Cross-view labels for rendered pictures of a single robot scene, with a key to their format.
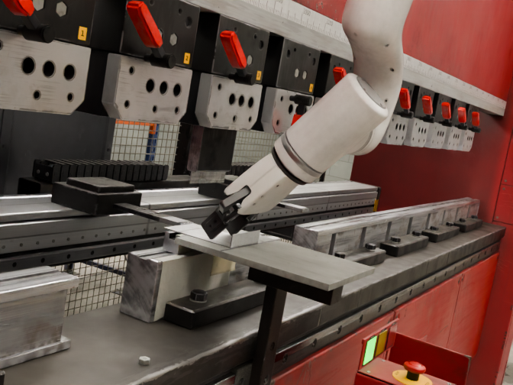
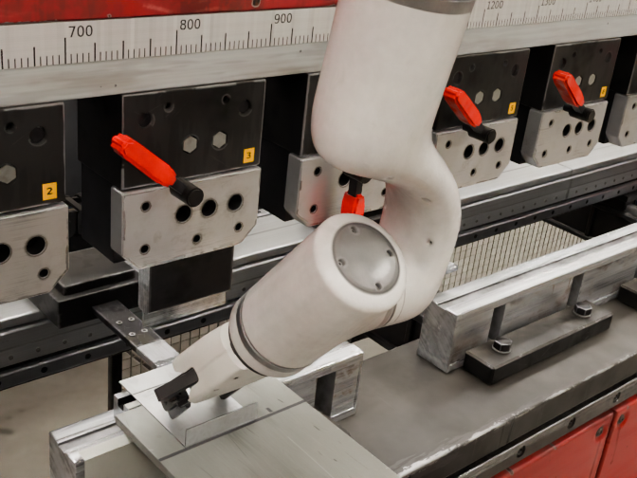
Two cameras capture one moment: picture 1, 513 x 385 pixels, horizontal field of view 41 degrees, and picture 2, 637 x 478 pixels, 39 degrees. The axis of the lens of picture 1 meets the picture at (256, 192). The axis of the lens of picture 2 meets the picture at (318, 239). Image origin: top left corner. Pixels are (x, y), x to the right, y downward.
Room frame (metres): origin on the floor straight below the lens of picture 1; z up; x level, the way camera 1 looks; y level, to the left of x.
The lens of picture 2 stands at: (0.39, -0.29, 1.56)
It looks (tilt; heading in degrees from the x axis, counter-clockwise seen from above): 25 degrees down; 18
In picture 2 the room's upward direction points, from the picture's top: 7 degrees clockwise
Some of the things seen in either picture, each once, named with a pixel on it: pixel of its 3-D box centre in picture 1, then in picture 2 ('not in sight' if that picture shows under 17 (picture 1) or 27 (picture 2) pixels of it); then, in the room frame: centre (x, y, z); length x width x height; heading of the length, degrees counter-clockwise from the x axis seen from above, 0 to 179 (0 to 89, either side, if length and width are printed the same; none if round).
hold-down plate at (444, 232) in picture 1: (440, 232); not in sight; (2.32, -0.65, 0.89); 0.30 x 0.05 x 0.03; 151
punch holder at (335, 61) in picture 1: (321, 96); (453, 111); (1.44, -0.10, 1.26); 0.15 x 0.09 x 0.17; 151
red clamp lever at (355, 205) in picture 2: (296, 121); (349, 204); (1.22, -0.05, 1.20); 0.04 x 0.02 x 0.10; 61
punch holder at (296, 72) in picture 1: (276, 86); (331, 133); (1.27, 0.00, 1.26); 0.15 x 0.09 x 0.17; 151
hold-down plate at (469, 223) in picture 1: (467, 224); not in sight; (2.67, -0.84, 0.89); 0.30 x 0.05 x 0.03; 151
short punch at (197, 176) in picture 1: (211, 154); (187, 275); (1.12, 0.08, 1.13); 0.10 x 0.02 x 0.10; 151
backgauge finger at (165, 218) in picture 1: (128, 202); (112, 306); (1.20, 0.22, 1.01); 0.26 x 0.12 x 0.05; 61
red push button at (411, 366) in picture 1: (413, 373); not in sight; (1.19, -0.34, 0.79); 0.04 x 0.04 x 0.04
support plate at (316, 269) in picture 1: (275, 255); (264, 458); (1.04, -0.05, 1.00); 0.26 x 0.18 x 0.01; 61
